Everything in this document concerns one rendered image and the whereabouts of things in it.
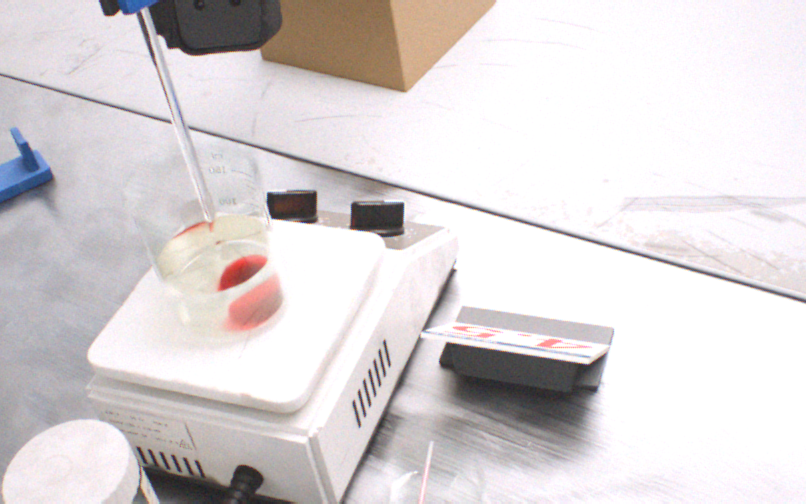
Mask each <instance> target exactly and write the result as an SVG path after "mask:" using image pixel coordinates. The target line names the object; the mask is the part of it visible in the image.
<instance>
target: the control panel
mask: <svg viewBox="0 0 806 504"><path fill-rule="evenodd" d="M316 214H317V215H318V221H317V222H316V223H312V224H311V225H318V226H326V227H333V228H340V229H348V230H349V228H350V220H351V214H345V213H338V212H330V211H322V210H317V213H316ZM403 226H404V228H405V231H404V234H402V235H399V236H394V237H381V238H382V240H383V241H384V243H385V247H386V248H387V249H394V250H404V249H406V248H408V247H410V246H412V245H414V244H416V243H418V242H420V241H422V240H423V239H425V238H427V237H429V236H431V235H433V234H435V233H437V232H439V231H441V230H443V229H445V226H438V225H430V224H422V223H415V222H407V221H405V222H404V224H403Z"/></svg>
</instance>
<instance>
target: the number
mask: <svg viewBox="0 0 806 504"><path fill-rule="evenodd" d="M431 331H436V332H443V333H449V334H456V335H462V336H468V337H475V338H481V339H488V340H494V341H501V342H507V343H514V344H520V345H527V346H533V347H540V348H546V349H552V350H559V351H565V352H572V353H578V354H585V355H588V354H589V353H591V352H593V351H594V350H596V349H598V348H599V347H601V346H602V345H596V344H589V343H582V342H576V341H569V340H563V339H556V338H549V337H543V336H536V335H529V334H523V333H516V332H510V331H503V330H496V329H490V328H483V327H476V326H470V325H463V324H457V323H455V324H451V325H448V326H445V327H441V328H438V329H434V330H431Z"/></svg>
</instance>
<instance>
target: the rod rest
mask: <svg viewBox="0 0 806 504"><path fill-rule="evenodd" d="M10 132H11V134H12V136H13V138H14V140H15V143H16V145H17V147H18V149H19V151H20V153H21V156H19V157H17V158H14V159H12V160H10V161H8V162H6V163H3V164H1V165H0V203H1V202H4V201H6V200H8V199H10V198H12V197H14V196H17V195H19V194H21V193H23V192H25V191H27V190H30V189H32V188H34V187H36V186H38V185H40V184H43V183H45V182H47V181H49V180H51V179H53V177H54V174H53V172H52V170H51V167H50V166H49V164H48V163H47V162H46V160H45V159H44V157H43V156H42V155H41V153H40V152H39V151H38V150H32V149H31V147H30V145H29V143H28V141H27V140H26V139H24V137H23V135H22V134H21V132H20V130H19V128H18V127H14V128H12V129H10Z"/></svg>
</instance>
